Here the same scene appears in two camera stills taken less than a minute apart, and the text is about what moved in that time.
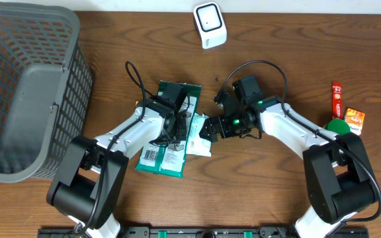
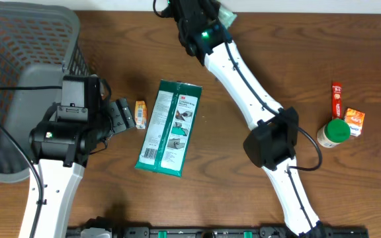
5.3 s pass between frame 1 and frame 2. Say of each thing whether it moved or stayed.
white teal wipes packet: moved
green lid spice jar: stayed
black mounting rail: stayed
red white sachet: stayed
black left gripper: moved
